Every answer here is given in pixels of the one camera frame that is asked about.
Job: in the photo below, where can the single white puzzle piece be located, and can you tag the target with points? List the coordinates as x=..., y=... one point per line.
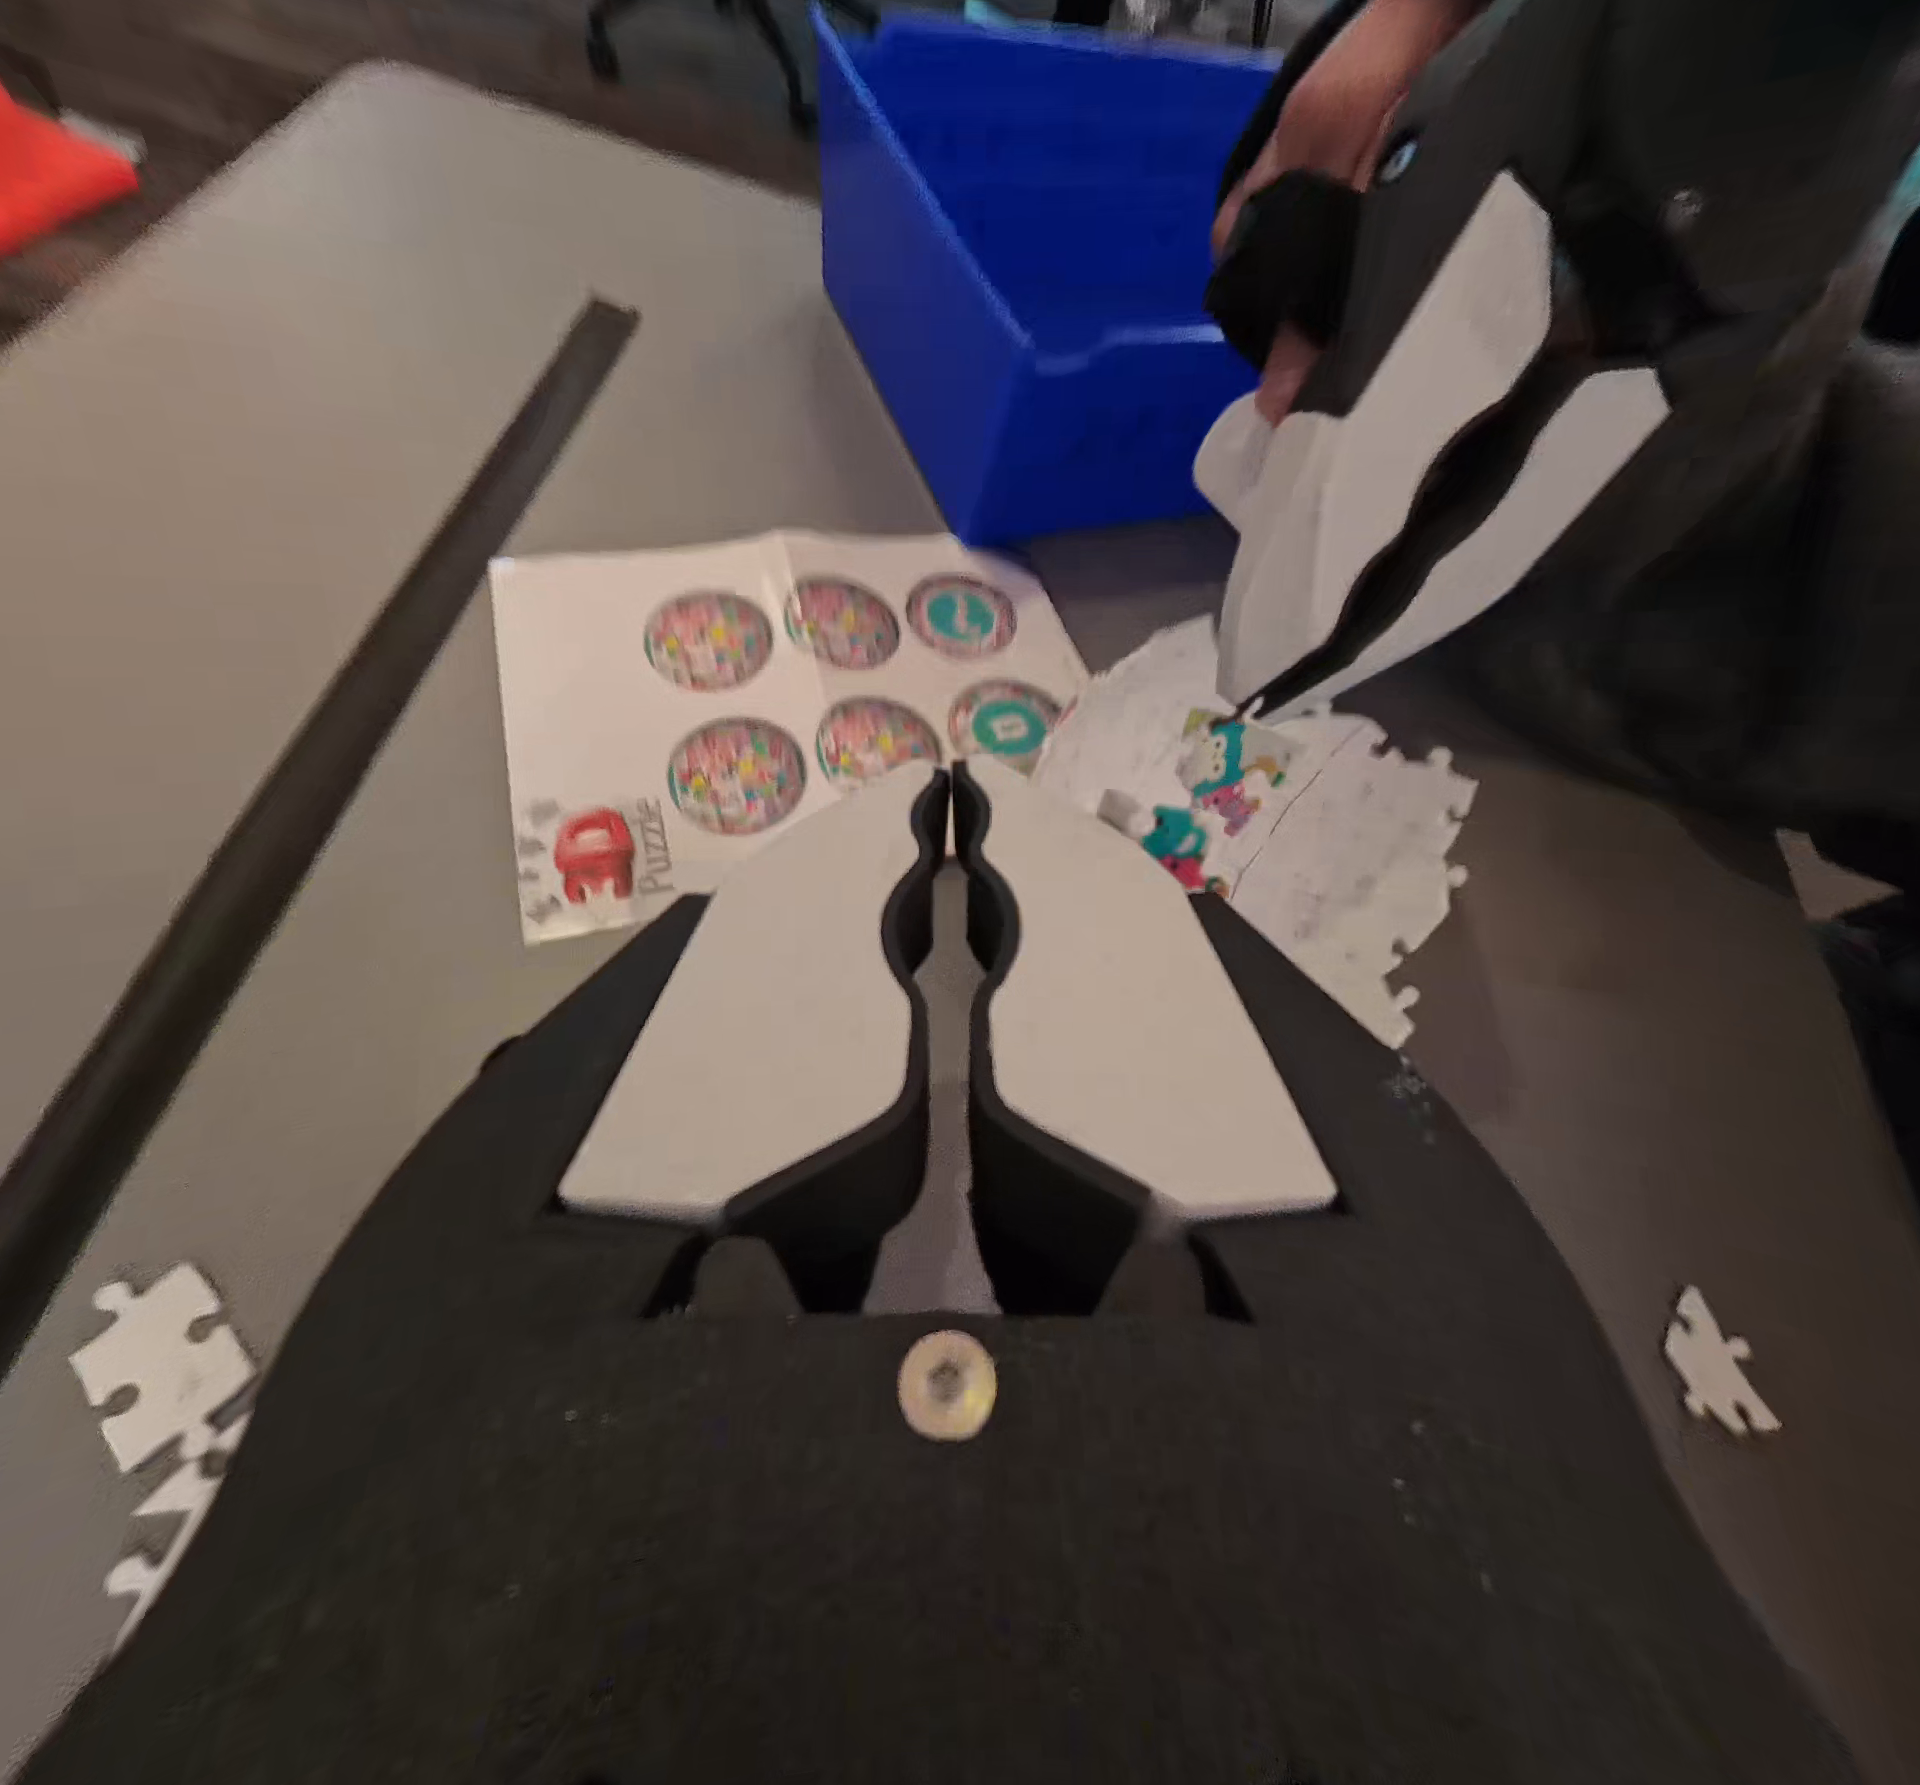
x=1721, y=1366

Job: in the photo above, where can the blue plastic bin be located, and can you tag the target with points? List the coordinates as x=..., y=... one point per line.
x=1021, y=239

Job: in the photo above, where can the orange traffic cone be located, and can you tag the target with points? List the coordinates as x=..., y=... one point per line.
x=46, y=174

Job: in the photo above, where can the person's right hand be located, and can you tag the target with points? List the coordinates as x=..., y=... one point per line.
x=1338, y=74

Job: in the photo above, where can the puzzle instruction sheet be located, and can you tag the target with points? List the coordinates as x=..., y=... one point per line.
x=601, y=675

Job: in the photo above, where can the cluster of loose puzzle pieces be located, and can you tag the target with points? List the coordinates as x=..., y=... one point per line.
x=149, y=1350

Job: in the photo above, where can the person's right forearm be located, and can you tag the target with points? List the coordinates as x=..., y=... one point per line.
x=1772, y=587

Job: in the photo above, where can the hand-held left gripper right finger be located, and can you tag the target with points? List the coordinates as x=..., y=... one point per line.
x=1156, y=1051

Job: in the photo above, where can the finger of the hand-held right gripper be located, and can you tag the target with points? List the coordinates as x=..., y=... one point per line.
x=1441, y=330
x=1561, y=493

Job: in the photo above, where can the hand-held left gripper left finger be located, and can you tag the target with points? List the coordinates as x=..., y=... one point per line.
x=751, y=1034

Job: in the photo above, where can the partly built puzzle ball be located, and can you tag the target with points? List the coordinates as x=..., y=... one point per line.
x=1353, y=839

